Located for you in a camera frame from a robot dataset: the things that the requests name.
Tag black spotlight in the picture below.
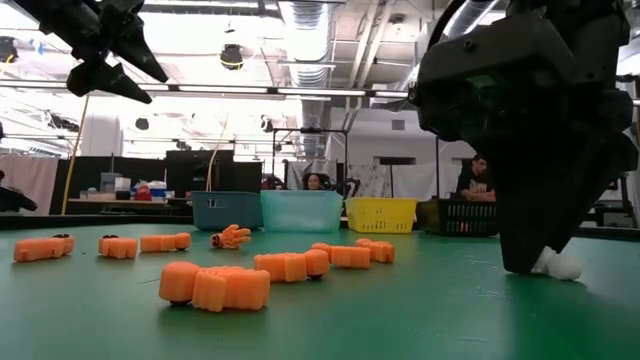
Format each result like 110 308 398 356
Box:
0 35 19 64

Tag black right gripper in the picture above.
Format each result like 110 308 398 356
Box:
492 17 640 275

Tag orange toy limb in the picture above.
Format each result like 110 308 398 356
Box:
253 248 331 284
311 242 372 270
13 233 76 263

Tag pale pink curtain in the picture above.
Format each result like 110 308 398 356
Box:
0 152 60 216

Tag yellow plastic basket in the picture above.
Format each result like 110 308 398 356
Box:
344 196 418 234

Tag black plastic basket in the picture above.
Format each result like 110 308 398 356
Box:
415 198 501 238

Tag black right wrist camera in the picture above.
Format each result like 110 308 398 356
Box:
408 29 511 144

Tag light teal plastic bin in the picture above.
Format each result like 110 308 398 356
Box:
259 188 345 233

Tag white patterned sheet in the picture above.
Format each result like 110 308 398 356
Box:
349 160 461 201

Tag silver air duct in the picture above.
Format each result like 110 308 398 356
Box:
399 0 501 91
278 0 334 166

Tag clear plastic container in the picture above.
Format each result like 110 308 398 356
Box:
99 172 123 194

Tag small orange toy block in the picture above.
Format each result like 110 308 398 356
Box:
97 234 139 260

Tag small orange toy piece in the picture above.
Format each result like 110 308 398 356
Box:
355 238 397 265

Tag black overhead camera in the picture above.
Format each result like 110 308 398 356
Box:
219 43 246 71

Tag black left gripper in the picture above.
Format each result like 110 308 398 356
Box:
9 0 170 105

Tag blue-grey plastic bin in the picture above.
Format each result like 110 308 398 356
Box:
191 190 265 231

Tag black partition panel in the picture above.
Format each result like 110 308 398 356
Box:
49 155 167 216
164 148 264 194

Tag thin beige hanging cable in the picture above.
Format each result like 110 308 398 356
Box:
205 112 231 193

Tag orange skeleton hand toy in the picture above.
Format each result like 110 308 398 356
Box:
209 223 253 250

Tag yellow extension cable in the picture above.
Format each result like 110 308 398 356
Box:
60 94 91 216

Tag person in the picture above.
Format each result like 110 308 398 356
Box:
455 153 498 203
299 172 329 192

